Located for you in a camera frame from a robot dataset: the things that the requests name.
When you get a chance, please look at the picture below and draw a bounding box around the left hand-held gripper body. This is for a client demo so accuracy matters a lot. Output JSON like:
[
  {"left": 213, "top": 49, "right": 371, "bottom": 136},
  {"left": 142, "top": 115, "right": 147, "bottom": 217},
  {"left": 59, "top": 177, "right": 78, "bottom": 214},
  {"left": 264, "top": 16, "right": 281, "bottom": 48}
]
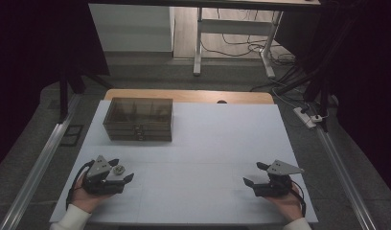
[{"left": 81, "top": 155, "right": 127, "bottom": 196}]

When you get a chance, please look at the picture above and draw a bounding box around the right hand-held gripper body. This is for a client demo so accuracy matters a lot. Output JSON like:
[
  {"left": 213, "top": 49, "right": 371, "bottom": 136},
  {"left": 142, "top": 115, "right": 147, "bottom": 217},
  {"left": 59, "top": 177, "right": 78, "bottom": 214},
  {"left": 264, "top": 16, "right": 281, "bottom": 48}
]
[{"left": 252, "top": 159, "right": 306, "bottom": 198}]

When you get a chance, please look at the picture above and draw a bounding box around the brown transparent drawer box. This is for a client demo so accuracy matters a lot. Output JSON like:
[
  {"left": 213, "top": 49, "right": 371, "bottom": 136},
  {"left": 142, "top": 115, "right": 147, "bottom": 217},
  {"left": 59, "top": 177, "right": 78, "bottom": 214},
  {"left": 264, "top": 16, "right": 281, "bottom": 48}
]
[{"left": 103, "top": 97, "right": 174, "bottom": 143}]

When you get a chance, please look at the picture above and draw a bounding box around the person's left hand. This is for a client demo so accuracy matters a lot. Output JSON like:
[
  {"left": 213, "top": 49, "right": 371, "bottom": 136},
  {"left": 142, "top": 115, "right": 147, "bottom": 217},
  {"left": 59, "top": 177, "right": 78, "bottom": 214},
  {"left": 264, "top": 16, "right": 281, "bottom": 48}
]
[{"left": 70, "top": 172, "right": 113, "bottom": 215}]

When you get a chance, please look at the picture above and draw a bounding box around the person's right hand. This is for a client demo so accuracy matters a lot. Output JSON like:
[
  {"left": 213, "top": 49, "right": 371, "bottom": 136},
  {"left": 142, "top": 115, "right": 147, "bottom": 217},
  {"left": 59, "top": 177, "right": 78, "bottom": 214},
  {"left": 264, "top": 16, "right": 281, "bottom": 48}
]
[{"left": 264, "top": 183, "right": 305, "bottom": 223}]

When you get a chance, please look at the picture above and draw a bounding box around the white table mat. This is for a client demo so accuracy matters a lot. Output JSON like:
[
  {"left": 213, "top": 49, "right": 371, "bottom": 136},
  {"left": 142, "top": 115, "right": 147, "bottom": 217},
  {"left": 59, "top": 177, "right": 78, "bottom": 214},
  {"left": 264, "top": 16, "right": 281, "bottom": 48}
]
[{"left": 49, "top": 100, "right": 319, "bottom": 224}]

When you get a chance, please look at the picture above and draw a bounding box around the white power strip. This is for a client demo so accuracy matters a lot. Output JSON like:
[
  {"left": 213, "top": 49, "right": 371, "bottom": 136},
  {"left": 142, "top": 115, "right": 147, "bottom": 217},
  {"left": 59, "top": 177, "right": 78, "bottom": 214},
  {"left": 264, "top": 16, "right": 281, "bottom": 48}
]
[{"left": 292, "top": 106, "right": 317, "bottom": 129}]

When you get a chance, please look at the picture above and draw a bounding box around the wooden table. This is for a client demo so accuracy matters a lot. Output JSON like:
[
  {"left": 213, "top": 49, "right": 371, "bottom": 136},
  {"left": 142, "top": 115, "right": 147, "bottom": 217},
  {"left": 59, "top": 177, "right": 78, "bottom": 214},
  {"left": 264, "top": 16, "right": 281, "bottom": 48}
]
[{"left": 103, "top": 88, "right": 275, "bottom": 105}]

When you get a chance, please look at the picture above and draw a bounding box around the black curtain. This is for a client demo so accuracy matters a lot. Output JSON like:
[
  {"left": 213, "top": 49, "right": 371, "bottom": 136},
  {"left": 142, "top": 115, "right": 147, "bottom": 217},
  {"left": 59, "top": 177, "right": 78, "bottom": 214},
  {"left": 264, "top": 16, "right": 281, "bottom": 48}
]
[
  {"left": 0, "top": 0, "right": 110, "bottom": 173},
  {"left": 274, "top": 0, "right": 391, "bottom": 199}
]

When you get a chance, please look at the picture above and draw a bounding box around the white cabinet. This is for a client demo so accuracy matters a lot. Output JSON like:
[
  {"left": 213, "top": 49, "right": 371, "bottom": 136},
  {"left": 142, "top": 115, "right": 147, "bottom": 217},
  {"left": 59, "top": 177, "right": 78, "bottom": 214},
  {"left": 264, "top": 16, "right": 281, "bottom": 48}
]
[{"left": 88, "top": 3, "right": 175, "bottom": 53}]

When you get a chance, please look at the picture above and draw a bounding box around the white-legged desk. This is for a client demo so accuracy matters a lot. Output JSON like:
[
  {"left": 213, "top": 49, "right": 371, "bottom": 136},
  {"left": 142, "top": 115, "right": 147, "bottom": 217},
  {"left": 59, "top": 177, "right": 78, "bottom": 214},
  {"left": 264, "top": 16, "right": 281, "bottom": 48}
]
[{"left": 87, "top": 0, "right": 322, "bottom": 80}]

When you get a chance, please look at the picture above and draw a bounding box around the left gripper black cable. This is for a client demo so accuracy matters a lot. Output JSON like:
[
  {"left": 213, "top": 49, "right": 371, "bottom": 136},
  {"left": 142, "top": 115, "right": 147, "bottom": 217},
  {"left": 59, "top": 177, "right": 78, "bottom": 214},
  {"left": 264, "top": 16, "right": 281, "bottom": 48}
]
[{"left": 65, "top": 159, "right": 96, "bottom": 212}]

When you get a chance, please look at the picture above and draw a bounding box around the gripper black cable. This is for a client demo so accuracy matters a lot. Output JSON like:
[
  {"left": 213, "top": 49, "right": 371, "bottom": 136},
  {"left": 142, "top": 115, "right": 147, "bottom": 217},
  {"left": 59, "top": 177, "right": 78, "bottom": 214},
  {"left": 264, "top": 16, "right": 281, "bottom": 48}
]
[
  {"left": 290, "top": 180, "right": 308, "bottom": 219},
  {"left": 65, "top": 159, "right": 96, "bottom": 212}
]

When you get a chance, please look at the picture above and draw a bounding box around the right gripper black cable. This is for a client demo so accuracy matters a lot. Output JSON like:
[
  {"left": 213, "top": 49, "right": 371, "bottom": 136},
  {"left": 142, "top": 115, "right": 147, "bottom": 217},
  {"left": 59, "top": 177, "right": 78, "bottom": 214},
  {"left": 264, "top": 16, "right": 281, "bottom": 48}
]
[{"left": 290, "top": 180, "right": 308, "bottom": 219}]

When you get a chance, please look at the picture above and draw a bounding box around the black floor frame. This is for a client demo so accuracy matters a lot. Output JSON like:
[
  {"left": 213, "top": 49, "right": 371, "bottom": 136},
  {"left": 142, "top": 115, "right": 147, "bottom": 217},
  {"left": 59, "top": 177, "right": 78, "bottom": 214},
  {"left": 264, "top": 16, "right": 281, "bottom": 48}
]
[{"left": 59, "top": 124, "right": 84, "bottom": 148}]

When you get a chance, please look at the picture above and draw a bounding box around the aluminium floor rail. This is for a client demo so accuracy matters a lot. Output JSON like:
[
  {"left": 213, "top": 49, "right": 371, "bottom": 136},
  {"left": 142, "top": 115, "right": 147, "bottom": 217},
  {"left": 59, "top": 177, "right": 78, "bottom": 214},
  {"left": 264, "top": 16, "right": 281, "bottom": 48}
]
[
  {"left": 0, "top": 94, "right": 82, "bottom": 230},
  {"left": 316, "top": 126, "right": 379, "bottom": 230}
]

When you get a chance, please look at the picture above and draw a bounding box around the black floor cable tangle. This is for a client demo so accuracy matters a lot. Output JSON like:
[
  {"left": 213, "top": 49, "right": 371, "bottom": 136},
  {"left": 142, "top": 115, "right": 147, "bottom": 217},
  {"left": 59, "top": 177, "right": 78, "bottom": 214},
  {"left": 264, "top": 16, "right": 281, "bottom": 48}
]
[{"left": 201, "top": 9, "right": 297, "bottom": 66}]

